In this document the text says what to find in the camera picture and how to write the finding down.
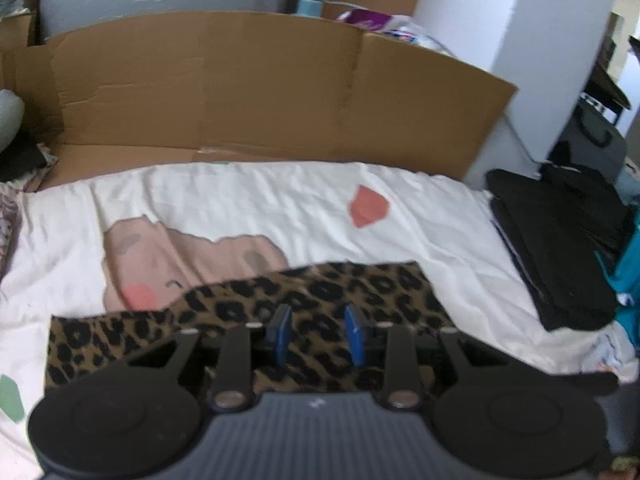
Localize black garment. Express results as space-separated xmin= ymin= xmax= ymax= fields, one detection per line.
xmin=0 ymin=137 xmax=48 ymax=183

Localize grey neck pillow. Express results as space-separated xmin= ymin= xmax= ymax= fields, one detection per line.
xmin=0 ymin=89 xmax=26 ymax=153

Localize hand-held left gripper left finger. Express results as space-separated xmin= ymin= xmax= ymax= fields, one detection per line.
xmin=122 ymin=304 xmax=293 ymax=411

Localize teal printed cloth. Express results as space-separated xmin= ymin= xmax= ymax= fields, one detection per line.
xmin=595 ymin=232 xmax=640 ymax=356

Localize grey carry case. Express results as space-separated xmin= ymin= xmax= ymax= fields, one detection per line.
xmin=547 ymin=105 xmax=630 ymax=196

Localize floral patterned garment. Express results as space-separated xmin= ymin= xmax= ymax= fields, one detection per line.
xmin=0 ymin=150 xmax=61 ymax=281

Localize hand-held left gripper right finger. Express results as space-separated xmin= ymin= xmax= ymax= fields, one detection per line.
xmin=345 ymin=305 xmax=516 ymax=411

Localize cream printed bed sheet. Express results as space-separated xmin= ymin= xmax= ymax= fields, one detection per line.
xmin=0 ymin=160 xmax=638 ymax=480

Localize folded black clothes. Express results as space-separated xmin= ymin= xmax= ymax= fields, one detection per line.
xmin=486 ymin=162 xmax=636 ymax=332

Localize leopard print pants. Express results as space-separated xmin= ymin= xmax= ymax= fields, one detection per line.
xmin=45 ymin=260 xmax=453 ymax=396

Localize black side table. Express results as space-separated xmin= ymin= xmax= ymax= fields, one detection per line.
xmin=580 ymin=35 xmax=640 ymax=111

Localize brown cardboard sheet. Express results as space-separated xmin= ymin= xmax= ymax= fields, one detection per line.
xmin=0 ymin=10 xmax=518 ymax=193

